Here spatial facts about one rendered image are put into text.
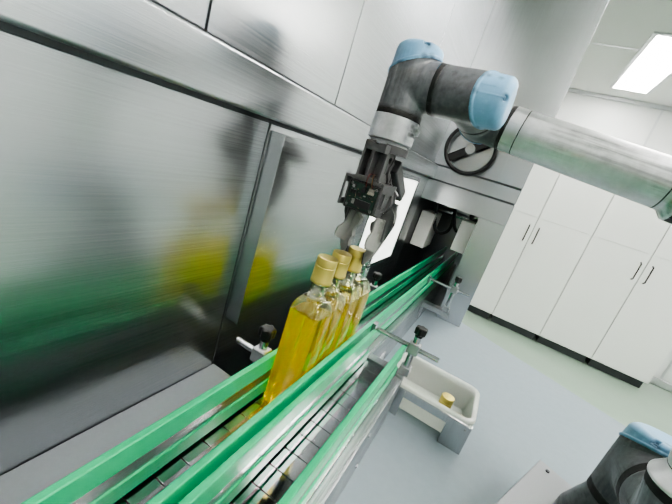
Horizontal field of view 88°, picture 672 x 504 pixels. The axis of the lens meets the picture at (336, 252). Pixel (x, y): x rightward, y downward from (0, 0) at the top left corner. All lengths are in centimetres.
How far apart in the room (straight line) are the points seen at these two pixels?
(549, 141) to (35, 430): 80
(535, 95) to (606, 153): 102
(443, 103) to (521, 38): 118
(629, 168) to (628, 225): 382
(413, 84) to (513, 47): 116
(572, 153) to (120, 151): 62
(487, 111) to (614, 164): 22
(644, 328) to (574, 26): 349
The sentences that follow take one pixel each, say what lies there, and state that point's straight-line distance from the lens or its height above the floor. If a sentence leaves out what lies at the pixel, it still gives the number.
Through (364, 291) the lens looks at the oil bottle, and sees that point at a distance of 71.
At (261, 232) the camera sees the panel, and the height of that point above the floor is 116.
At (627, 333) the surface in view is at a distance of 468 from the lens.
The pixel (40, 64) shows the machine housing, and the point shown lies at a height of 131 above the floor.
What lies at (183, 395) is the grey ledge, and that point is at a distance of 66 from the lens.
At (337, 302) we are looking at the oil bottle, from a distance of 61.
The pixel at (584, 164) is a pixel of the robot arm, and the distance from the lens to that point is 67.
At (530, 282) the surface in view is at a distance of 444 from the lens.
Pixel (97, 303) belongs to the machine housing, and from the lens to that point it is 50.
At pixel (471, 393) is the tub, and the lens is 108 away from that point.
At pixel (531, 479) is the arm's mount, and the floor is 83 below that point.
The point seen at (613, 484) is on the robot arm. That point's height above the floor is 97.
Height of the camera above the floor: 132
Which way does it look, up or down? 16 degrees down
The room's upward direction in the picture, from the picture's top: 18 degrees clockwise
